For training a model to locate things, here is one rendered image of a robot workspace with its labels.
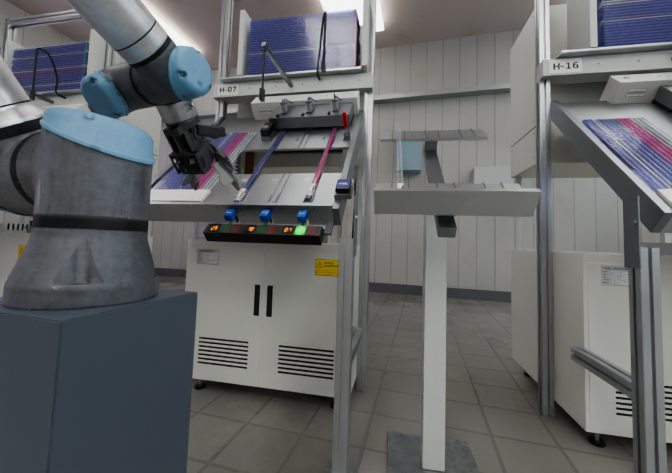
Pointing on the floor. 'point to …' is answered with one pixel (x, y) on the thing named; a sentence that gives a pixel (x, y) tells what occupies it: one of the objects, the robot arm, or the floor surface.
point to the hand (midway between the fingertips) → (217, 187)
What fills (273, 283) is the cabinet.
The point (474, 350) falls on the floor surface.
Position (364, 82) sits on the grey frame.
